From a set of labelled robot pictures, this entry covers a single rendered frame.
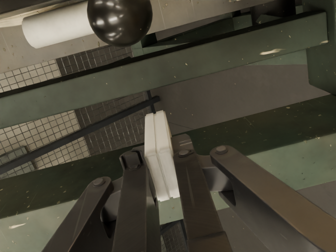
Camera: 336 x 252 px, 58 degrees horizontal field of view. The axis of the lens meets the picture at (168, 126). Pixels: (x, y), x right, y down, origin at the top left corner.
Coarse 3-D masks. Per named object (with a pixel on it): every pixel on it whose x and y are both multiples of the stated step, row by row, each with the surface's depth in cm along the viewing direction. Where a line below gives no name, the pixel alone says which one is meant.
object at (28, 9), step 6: (54, 0) 27; (60, 0) 28; (66, 0) 29; (30, 6) 27; (36, 6) 28; (42, 6) 29; (12, 12) 27; (18, 12) 29; (24, 12) 30; (0, 18) 30
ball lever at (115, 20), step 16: (96, 0) 16; (112, 0) 16; (128, 0) 16; (144, 0) 17; (96, 16) 16; (112, 16) 16; (128, 16) 16; (144, 16) 17; (96, 32) 17; (112, 32) 17; (128, 32) 17; (144, 32) 18
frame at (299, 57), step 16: (288, 0) 87; (224, 16) 169; (240, 16) 161; (256, 16) 91; (192, 32) 150; (208, 32) 156; (224, 32) 163; (144, 48) 133; (160, 48) 124; (256, 64) 90; (272, 64) 86
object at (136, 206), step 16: (128, 160) 15; (144, 160) 15; (128, 176) 15; (144, 176) 14; (128, 192) 13; (144, 192) 13; (128, 208) 12; (144, 208) 12; (128, 224) 11; (144, 224) 11; (128, 240) 10; (144, 240) 10; (160, 240) 14
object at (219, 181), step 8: (176, 136) 19; (184, 136) 19; (176, 144) 18; (184, 144) 18; (200, 160) 15; (208, 160) 15; (208, 168) 15; (216, 168) 14; (208, 176) 15; (216, 176) 15; (224, 176) 15; (208, 184) 15; (216, 184) 15; (224, 184) 15
